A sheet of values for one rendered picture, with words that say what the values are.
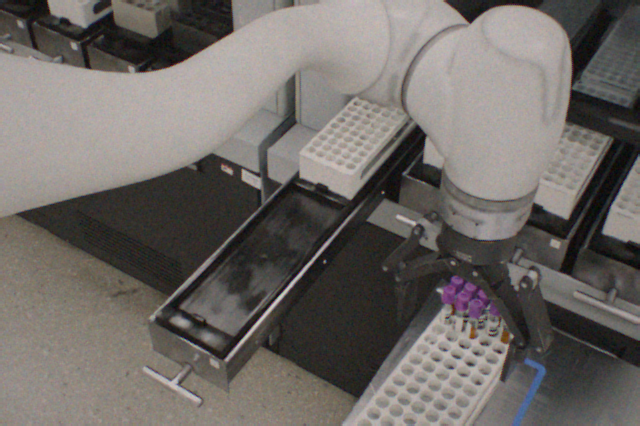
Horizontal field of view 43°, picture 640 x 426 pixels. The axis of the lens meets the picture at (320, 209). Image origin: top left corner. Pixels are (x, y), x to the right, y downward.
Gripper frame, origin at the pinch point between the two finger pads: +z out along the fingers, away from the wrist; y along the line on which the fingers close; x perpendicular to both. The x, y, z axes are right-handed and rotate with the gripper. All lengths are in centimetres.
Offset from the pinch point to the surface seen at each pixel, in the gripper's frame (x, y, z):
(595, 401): 9.9, 15.8, 11.0
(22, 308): 9, -123, 93
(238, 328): -7.7, -27.5, 11.3
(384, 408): -10.0, -3.1, 4.9
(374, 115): 38, -35, 7
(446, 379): -2.0, 0.6, 5.5
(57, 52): 28, -107, 17
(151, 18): 37, -87, 6
